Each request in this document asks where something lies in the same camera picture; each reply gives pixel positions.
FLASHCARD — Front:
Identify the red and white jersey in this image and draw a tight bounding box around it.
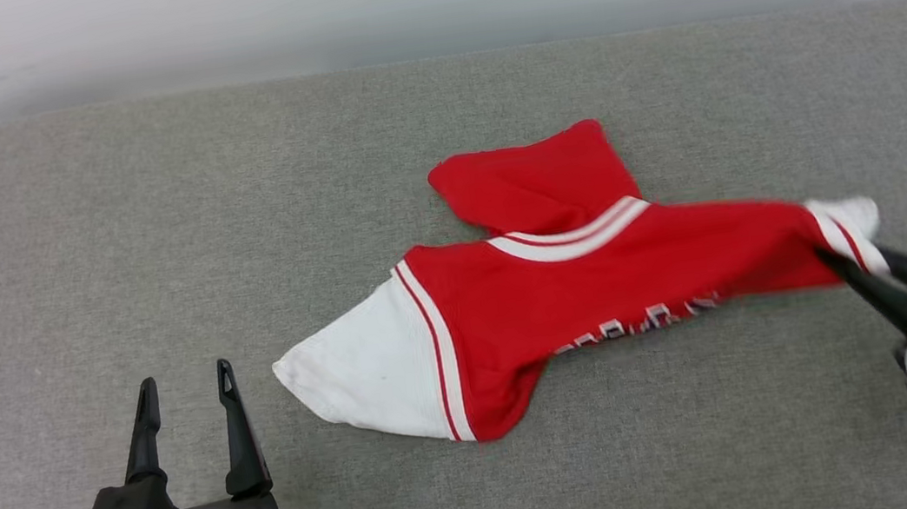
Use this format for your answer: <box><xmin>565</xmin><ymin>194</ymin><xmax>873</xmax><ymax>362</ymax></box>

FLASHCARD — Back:
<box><xmin>246</xmin><ymin>83</ymin><xmax>905</xmax><ymax>468</ymax></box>

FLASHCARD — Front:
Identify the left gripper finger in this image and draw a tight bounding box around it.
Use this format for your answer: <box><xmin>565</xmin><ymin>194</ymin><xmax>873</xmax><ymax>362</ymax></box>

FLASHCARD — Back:
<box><xmin>112</xmin><ymin>376</ymin><xmax>171</xmax><ymax>487</ymax></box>
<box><xmin>209</xmin><ymin>354</ymin><xmax>275</xmax><ymax>500</ymax></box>

